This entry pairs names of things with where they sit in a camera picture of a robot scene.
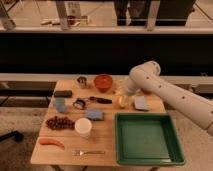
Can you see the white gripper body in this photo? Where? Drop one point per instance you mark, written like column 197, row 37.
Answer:
column 128, row 87

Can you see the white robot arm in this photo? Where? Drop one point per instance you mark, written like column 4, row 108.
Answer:
column 147, row 77

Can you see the green plastic tray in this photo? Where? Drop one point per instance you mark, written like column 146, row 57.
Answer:
column 147, row 140

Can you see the small black tin can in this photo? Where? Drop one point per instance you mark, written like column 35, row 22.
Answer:
column 79, row 104

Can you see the white paper cup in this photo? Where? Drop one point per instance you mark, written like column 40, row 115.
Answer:
column 83, row 127

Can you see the orange carrot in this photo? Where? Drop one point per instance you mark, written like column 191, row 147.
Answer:
column 49, row 141

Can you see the metal fork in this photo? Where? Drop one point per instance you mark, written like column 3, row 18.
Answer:
column 83, row 152

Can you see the orange apple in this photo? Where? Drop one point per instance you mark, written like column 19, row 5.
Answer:
column 123, row 102

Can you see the black handled tool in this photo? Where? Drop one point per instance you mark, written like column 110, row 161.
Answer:
column 100, row 100

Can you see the wooden table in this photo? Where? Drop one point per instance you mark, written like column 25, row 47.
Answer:
column 102, row 138

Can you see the black rectangular block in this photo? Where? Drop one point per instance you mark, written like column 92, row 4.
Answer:
column 63, row 93

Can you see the grey blue sponge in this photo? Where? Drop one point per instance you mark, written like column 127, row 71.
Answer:
column 140, row 103

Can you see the bunch of red grapes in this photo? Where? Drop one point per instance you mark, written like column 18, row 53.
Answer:
column 60, row 123

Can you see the light blue cup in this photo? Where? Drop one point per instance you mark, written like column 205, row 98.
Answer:
column 60, row 105

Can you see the blue cloth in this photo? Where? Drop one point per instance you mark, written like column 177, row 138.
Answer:
column 94, row 114

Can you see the red bowl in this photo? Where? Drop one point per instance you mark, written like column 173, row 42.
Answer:
column 103, row 82

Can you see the small metal cup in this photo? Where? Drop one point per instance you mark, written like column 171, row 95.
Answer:
column 82, row 82

